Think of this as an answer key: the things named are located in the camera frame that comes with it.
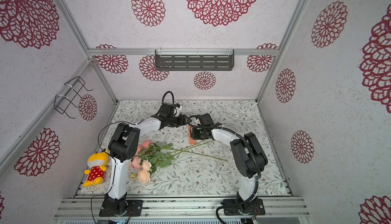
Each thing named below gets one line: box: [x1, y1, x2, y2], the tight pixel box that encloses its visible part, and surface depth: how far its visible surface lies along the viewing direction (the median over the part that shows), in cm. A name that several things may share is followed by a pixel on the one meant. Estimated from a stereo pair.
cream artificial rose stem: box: [136, 142, 212, 184], surface depth 87 cm
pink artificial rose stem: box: [128, 138, 215, 172], surface depth 91 cm
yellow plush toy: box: [82, 149, 110, 188], surface depth 83 cm
